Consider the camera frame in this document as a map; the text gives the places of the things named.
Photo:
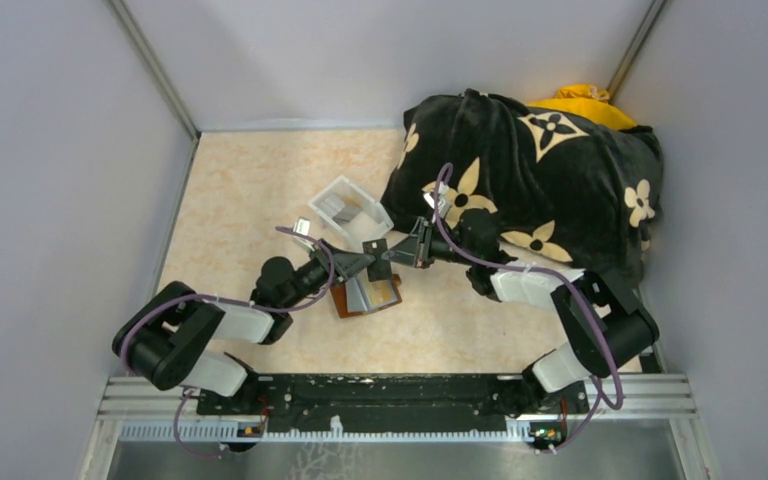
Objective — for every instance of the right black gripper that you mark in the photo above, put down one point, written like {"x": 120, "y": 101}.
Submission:
{"x": 407, "y": 251}

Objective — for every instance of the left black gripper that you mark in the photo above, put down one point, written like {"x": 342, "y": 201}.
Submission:
{"x": 339, "y": 266}

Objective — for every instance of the brown leather card holder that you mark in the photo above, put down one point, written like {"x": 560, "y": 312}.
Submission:
{"x": 360, "y": 297}

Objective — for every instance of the white translucent plastic card box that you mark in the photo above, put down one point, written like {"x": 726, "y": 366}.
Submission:
{"x": 351, "y": 212}

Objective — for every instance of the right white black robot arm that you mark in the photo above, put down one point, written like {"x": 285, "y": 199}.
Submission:
{"x": 605, "y": 323}

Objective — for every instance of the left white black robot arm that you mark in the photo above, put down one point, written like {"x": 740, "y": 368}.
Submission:
{"x": 167, "y": 341}

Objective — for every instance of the black floral plush blanket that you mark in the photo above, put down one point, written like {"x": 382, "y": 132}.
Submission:
{"x": 559, "y": 184}

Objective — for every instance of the yellow cloth bundle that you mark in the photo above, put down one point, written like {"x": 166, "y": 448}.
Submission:
{"x": 587, "y": 101}

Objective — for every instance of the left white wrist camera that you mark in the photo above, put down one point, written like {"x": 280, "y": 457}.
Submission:
{"x": 301, "y": 233}

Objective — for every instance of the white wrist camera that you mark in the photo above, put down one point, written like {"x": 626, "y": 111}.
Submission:
{"x": 301, "y": 233}
{"x": 437, "y": 198}

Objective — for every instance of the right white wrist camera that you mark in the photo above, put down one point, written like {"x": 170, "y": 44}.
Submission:
{"x": 437, "y": 198}

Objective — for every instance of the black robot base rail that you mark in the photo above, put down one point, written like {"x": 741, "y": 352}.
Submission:
{"x": 395, "y": 403}

